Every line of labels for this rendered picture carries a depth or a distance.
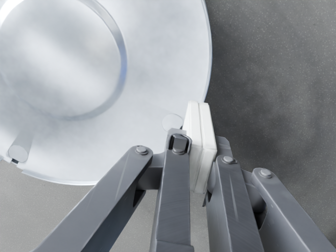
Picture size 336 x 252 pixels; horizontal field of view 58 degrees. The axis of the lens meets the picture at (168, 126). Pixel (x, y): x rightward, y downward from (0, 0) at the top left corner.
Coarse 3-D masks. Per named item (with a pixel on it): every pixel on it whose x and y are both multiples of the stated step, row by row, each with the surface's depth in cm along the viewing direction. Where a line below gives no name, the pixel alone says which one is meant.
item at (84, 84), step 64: (0, 0) 27; (64, 0) 27; (128, 0) 27; (192, 0) 26; (0, 64) 29; (64, 64) 29; (128, 64) 29; (192, 64) 29; (0, 128) 33; (64, 128) 33; (128, 128) 32
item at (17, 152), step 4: (12, 148) 34; (16, 148) 34; (20, 148) 34; (8, 152) 34; (12, 152) 34; (16, 152) 34; (20, 152) 34; (24, 152) 34; (12, 156) 34; (16, 156) 34; (20, 156) 34; (24, 156) 34; (20, 160) 35; (24, 160) 35
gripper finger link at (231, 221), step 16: (224, 160) 15; (224, 176) 14; (240, 176) 14; (208, 192) 16; (224, 192) 13; (240, 192) 13; (208, 208) 15; (224, 208) 12; (240, 208) 12; (208, 224) 14; (224, 224) 11; (240, 224) 11; (256, 224) 12; (224, 240) 11; (240, 240) 11; (256, 240) 11
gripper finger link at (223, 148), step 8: (216, 136) 19; (216, 144) 18; (224, 144) 18; (216, 152) 17; (224, 152) 17; (248, 176) 15; (208, 184) 16; (248, 184) 15; (248, 192) 15; (256, 192) 15; (256, 200) 15; (256, 208) 15; (264, 208) 15
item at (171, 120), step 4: (164, 116) 31; (168, 116) 31; (172, 116) 31; (176, 116) 31; (164, 120) 31; (168, 120) 31; (172, 120) 31; (176, 120) 31; (180, 120) 31; (164, 124) 32; (168, 124) 32; (172, 124) 32; (176, 124) 32; (180, 124) 32; (164, 128) 32; (168, 128) 32
